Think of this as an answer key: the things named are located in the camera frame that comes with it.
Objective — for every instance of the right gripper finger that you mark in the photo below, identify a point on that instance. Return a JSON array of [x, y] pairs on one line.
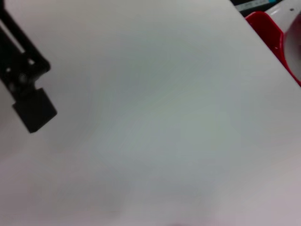
[[33, 110]]

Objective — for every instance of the red robot base cover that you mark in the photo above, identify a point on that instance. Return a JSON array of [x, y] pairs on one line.
[[263, 30]]

